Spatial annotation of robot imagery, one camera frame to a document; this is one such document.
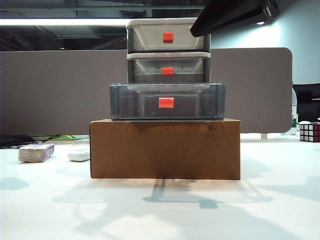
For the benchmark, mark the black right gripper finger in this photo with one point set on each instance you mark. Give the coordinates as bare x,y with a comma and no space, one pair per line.
230,15

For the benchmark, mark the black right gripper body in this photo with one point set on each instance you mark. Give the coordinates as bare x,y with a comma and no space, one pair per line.
273,7

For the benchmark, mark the black office chair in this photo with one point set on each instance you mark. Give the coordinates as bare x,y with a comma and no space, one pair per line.
307,105

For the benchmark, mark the clear plastic bottle green label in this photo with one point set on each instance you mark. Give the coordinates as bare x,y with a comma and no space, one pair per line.
295,112

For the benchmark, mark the white partition foot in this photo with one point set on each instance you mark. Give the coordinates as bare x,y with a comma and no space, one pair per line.
264,136

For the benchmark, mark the black rubiks cube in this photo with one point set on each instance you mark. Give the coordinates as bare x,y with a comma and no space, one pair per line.
311,132

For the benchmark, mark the brown cardboard box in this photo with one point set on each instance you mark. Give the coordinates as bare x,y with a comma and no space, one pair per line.
165,150

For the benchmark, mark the long ceiling light strip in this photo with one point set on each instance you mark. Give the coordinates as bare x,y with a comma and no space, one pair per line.
62,22

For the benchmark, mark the grey desk partition panel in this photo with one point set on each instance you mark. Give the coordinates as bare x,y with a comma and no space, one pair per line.
62,95

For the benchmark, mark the small white plastic case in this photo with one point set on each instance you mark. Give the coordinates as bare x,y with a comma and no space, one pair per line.
78,156

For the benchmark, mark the white purple eraser block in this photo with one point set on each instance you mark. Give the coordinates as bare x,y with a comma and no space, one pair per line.
35,153

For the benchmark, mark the white grey drawer cabinet frame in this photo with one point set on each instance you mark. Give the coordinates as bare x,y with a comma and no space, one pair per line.
160,21

